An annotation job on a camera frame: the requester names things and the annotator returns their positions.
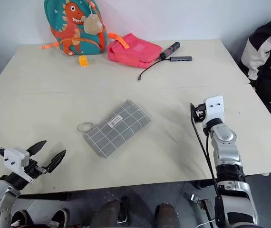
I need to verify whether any grey USB hub with cable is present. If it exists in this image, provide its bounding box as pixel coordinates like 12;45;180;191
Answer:
137;56;194;82

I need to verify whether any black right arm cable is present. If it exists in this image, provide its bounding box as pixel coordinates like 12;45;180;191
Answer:
190;111;222;202

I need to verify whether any white cable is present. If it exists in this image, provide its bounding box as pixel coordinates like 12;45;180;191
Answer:
194;219;216;228

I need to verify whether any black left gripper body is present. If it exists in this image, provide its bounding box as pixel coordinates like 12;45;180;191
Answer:
22;159;48;184

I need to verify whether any beige plush pendant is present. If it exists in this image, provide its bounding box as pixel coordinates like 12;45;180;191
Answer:
83;13;103;34

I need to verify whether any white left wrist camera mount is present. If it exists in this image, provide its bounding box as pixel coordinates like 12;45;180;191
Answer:
3;147;36;184

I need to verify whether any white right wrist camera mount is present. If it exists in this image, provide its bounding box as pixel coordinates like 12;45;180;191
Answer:
201;95;225;128

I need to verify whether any grey checked fabric pouch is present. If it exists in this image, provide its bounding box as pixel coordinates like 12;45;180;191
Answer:
85;99;152;158

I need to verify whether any black and white jacket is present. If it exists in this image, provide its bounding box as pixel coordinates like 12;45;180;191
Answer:
239;17;271;115

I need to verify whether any metal floor bracket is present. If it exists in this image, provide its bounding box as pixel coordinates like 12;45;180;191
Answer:
184;193;213;219

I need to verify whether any black shoe white sole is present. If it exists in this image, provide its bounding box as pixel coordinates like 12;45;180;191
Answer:
47;208;70;228
11;209;34;228

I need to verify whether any teal dinosaur backpack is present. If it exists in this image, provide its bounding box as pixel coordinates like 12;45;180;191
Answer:
41;0;129;57

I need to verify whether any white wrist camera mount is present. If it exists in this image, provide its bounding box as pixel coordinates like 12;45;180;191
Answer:
201;95;225;128
3;147;36;184

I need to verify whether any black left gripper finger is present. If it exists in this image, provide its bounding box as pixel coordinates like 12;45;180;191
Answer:
27;140;48;158
45;149;67;173

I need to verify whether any dark rounded shape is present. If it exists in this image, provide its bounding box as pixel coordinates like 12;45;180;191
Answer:
155;202;180;228
94;199;130;228

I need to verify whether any silver metal ring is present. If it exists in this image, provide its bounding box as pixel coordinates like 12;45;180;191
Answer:
77;122;95;133

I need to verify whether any black table frame bar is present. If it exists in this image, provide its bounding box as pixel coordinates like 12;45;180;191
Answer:
18;192;72;203

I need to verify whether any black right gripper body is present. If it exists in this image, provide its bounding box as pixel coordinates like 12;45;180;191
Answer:
194;103;208;123

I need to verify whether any yellow toy brick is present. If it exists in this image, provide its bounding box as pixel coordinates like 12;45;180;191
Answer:
78;55;89;67

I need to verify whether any black and red marker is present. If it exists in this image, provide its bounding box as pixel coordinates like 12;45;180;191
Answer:
159;41;181;60

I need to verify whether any pink fabric bag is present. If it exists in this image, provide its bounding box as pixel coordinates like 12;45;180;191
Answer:
107;33;163;69

